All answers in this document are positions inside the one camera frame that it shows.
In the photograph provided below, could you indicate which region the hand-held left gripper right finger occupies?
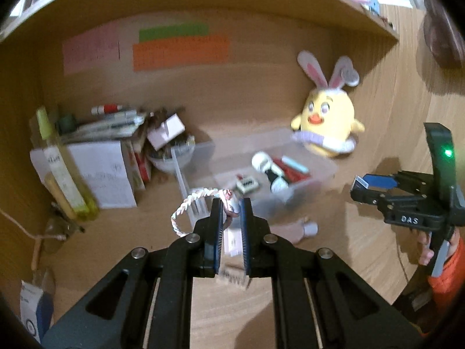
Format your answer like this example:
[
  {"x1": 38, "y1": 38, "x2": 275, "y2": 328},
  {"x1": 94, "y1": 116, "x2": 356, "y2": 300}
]
[{"x1": 240, "y1": 198, "x2": 424, "y2": 349}]

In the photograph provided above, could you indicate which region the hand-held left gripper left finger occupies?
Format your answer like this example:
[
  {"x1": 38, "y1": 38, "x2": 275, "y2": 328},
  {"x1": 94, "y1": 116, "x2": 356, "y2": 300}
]
[{"x1": 44, "y1": 198, "x2": 226, "y2": 349}]

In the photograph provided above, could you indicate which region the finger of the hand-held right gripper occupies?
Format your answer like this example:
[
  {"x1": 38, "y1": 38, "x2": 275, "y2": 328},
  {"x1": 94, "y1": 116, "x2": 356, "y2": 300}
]
[
  {"x1": 355, "y1": 170, "x2": 435, "y2": 192},
  {"x1": 350, "y1": 188, "x2": 400, "y2": 208}
]

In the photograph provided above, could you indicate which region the pink white braided cord charm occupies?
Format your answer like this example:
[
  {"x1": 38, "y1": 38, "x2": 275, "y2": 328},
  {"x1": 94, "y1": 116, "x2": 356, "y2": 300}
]
[{"x1": 169, "y1": 187, "x2": 251, "y2": 291}]

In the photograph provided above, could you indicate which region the pink cosmetic tube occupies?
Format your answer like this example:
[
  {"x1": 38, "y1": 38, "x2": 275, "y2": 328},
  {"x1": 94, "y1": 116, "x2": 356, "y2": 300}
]
[{"x1": 269, "y1": 217, "x2": 319, "y2": 245}]

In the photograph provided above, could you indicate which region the small white tile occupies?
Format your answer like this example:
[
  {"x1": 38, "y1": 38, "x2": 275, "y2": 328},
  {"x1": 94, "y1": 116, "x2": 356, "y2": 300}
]
[{"x1": 235, "y1": 178, "x2": 261, "y2": 194}]

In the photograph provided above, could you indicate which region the clear plastic storage box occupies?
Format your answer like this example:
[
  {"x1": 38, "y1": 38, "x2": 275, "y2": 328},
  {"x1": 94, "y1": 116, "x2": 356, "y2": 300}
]
[{"x1": 171, "y1": 127, "x2": 338, "y2": 222}]

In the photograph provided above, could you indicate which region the red foil packet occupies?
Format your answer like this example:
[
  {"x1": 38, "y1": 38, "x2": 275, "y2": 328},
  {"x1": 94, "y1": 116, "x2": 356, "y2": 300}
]
[{"x1": 272, "y1": 157, "x2": 313, "y2": 184}]

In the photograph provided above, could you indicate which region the person's right forearm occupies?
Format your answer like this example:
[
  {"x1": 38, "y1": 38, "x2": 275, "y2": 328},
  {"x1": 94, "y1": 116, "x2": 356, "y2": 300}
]
[{"x1": 427, "y1": 236, "x2": 465, "y2": 335}]

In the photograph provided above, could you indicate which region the person's right hand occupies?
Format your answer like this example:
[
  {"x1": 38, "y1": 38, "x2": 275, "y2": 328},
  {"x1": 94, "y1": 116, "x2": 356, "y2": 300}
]
[{"x1": 417, "y1": 227, "x2": 461, "y2": 267}]

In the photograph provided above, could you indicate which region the yellow chick plush toy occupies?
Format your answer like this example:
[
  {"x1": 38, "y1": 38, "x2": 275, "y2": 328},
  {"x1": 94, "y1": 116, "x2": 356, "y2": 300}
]
[{"x1": 290, "y1": 50, "x2": 366, "y2": 159}]

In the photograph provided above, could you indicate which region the grey bowl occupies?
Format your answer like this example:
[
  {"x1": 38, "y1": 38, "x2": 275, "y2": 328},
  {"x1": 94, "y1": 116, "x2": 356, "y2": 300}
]
[{"x1": 147, "y1": 145, "x2": 197, "y2": 174}]

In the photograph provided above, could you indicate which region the small white box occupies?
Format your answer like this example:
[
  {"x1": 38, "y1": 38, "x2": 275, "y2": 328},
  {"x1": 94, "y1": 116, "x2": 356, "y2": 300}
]
[{"x1": 146, "y1": 113, "x2": 186, "y2": 150}]

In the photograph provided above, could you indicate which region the white paper box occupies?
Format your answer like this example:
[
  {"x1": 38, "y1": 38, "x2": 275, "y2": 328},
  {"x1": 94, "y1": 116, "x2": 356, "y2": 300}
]
[{"x1": 30, "y1": 140, "x2": 138, "y2": 209}]

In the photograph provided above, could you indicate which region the yellow bottle white label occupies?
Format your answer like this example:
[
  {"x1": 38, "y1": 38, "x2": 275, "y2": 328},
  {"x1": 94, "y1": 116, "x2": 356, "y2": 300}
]
[{"x1": 44, "y1": 172, "x2": 90, "y2": 218}]

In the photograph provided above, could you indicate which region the dark brown round object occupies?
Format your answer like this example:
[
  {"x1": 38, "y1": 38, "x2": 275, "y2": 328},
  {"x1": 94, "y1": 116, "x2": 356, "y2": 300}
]
[{"x1": 423, "y1": 0, "x2": 465, "y2": 68}]

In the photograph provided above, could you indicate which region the red white marker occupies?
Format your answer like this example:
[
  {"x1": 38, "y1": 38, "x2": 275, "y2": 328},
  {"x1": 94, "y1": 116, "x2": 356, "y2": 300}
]
[{"x1": 91, "y1": 104, "x2": 122, "y2": 115}]

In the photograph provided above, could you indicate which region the orange paper note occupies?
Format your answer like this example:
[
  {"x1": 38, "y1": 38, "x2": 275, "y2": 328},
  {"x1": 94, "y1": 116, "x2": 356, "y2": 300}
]
[{"x1": 132, "y1": 34, "x2": 230, "y2": 72}]

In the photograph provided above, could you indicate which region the blue white carton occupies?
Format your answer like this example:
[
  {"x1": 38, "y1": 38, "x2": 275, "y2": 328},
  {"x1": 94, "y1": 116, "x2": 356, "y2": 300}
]
[{"x1": 20, "y1": 280, "x2": 55, "y2": 339}]

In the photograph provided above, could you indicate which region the tall yellow-green spray bottle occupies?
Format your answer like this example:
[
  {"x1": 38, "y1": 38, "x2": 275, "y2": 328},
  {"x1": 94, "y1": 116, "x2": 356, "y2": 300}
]
[{"x1": 36, "y1": 106, "x2": 99, "y2": 222}]

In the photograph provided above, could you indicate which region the green paper note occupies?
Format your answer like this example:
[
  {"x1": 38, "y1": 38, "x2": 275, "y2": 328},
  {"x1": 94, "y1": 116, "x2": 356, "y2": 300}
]
[{"x1": 139, "y1": 24, "x2": 209, "y2": 42}]

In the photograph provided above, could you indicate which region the pink paper note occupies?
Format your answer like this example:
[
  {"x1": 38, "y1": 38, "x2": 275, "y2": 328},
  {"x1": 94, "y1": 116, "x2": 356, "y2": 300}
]
[{"x1": 62, "y1": 22, "x2": 120, "y2": 77}]

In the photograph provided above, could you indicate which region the white cord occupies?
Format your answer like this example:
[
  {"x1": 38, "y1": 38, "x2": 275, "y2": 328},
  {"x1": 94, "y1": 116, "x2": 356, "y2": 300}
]
[{"x1": 0, "y1": 209, "x2": 68, "y2": 270}]

